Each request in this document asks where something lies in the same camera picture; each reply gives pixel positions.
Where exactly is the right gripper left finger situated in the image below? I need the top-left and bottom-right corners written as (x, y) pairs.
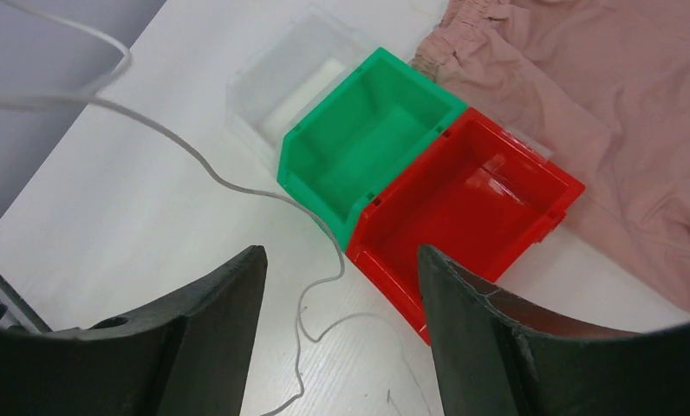
top-left (0, 245), bottom-right (268, 415)

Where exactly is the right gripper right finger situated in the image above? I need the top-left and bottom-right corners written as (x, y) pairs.
top-left (418, 245), bottom-right (690, 415)

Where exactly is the white cable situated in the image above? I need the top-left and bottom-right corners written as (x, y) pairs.
top-left (0, 0), bottom-right (433, 416)

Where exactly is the red plastic bin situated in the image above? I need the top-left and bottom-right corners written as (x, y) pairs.
top-left (346, 108), bottom-right (585, 341)

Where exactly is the green plastic bin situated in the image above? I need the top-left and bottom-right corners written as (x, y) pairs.
top-left (277, 48), bottom-right (467, 250)

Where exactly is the pink cloth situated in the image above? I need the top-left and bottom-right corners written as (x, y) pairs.
top-left (411, 1), bottom-right (690, 313)

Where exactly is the clear plastic bin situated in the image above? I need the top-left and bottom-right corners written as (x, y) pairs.
top-left (225, 4), bottom-right (377, 174)

